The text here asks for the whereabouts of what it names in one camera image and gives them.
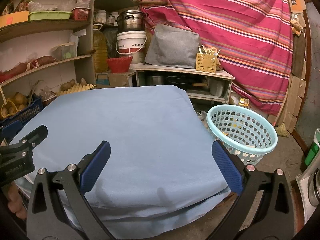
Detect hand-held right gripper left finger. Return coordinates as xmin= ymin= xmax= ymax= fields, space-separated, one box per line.
xmin=26 ymin=140 xmax=118 ymax=240

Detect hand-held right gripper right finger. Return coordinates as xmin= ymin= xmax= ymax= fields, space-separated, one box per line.
xmin=207 ymin=140 xmax=297 ymax=240

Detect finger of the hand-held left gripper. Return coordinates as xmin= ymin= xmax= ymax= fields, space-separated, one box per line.
xmin=21 ymin=124 xmax=49 ymax=151
xmin=0 ymin=119 xmax=23 ymax=143

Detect light blue plastic basket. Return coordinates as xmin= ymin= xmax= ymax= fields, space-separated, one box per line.
xmin=206 ymin=104 xmax=278 ymax=167

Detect person's left hand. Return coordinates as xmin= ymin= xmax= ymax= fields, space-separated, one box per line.
xmin=7 ymin=182 xmax=28 ymax=221

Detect blue plastic crate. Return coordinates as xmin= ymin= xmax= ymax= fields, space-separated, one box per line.
xmin=0 ymin=95 xmax=43 ymax=130

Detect pile of potatoes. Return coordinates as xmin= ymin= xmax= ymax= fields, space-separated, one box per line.
xmin=1 ymin=92 xmax=27 ymax=115

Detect small brown basket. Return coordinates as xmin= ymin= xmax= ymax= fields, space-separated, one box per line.
xmin=41 ymin=92 xmax=58 ymax=107

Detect red mesh produce bag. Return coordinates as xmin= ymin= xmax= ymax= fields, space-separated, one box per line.
xmin=29 ymin=56 xmax=57 ymax=67
xmin=0 ymin=62 xmax=28 ymax=80

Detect long potato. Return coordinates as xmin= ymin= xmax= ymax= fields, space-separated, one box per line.
xmin=60 ymin=79 xmax=76 ymax=91

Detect yellow egg tray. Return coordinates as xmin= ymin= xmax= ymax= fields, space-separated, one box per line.
xmin=57 ymin=83 xmax=97 ymax=97

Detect straw broom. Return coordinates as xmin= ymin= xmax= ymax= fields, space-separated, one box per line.
xmin=275 ymin=122 xmax=290 ymax=138

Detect white plastic tub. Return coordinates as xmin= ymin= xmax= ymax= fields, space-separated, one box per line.
xmin=209 ymin=80 xmax=224 ymax=97

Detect white appliance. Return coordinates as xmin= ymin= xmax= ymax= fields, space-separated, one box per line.
xmin=296 ymin=165 xmax=320 ymax=220

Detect clear plastic container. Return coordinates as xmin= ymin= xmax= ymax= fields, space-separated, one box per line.
xmin=52 ymin=42 xmax=77 ymax=60

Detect green carton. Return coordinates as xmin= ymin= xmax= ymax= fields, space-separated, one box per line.
xmin=304 ymin=129 xmax=320 ymax=167

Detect metal bowl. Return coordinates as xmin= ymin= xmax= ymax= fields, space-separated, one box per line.
xmin=307 ymin=169 xmax=320 ymax=207

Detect black pan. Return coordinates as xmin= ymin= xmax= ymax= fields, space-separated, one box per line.
xmin=166 ymin=76 xmax=208 ymax=87

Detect cardboard sheets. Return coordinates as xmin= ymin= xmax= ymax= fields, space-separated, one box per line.
xmin=285 ymin=0 xmax=309 ymax=133

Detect small metal pot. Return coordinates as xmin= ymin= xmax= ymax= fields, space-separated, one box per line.
xmin=146 ymin=74 xmax=164 ymax=85

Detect yellow utensil holder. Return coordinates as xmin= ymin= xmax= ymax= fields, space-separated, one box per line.
xmin=196 ymin=53 xmax=217 ymax=73

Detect white paper sheet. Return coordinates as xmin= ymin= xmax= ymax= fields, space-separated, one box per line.
xmin=70 ymin=29 xmax=87 ymax=45

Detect large yellow oil bottle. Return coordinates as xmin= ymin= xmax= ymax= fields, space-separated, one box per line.
xmin=92 ymin=24 xmax=109 ymax=73

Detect wooden shelf unit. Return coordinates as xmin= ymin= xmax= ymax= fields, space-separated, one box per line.
xmin=0 ymin=0 xmax=97 ymax=98

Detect low wooden cabinet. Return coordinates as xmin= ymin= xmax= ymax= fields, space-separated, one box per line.
xmin=133 ymin=64 xmax=235 ymax=105

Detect yellow cardboard box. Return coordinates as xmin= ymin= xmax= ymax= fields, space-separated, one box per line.
xmin=0 ymin=10 xmax=30 ymax=28

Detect bundle of wooden utensils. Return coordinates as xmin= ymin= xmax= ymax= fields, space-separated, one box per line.
xmin=197 ymin=44 xmax=222 ymax=55

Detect green plastic tray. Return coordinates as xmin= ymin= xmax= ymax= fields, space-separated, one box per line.
xmin=28 ymin=10 xmax=72 ymax=21

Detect small red plastic basket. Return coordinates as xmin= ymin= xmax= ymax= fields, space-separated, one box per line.
xmin=71 ymin=7 xmax=91 ymax=20

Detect white plastic bucket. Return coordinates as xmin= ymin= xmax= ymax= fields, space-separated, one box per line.
xmin=116 ymin=31 xmax=148 ymax=64

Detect clear plastic bags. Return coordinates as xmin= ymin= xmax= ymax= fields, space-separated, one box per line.
xmin=27 ymin=0 xmax=91 ymax=12

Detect metal pot with lid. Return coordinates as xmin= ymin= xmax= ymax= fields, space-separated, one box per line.
xmin=115 ymin=9 xmax=148 ymax=33

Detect red striped cloth curtain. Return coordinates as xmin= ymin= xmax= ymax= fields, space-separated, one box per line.
xmin=136 ymin=0 xmax=294 ymax=117

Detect tan dried root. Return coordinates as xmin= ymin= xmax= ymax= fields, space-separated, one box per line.
xmin=290 ymin=15 xmax=304 ymax=37

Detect wicker basket with handle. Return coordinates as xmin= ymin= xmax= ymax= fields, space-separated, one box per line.
xmin=0 ymin=85 xmax=21 ymax=120

